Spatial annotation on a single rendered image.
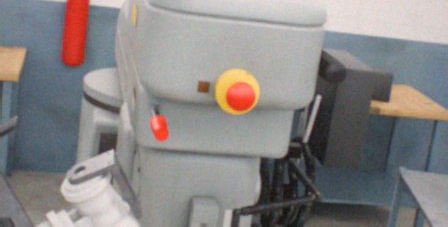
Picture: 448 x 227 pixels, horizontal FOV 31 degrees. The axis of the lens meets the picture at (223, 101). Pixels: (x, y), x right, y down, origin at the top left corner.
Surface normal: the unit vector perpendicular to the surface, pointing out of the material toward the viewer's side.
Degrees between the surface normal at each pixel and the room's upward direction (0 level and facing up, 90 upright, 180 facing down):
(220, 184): 90
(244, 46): 90
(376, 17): 90
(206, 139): 90
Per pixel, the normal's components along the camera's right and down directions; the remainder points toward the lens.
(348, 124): 0.16, 0.26
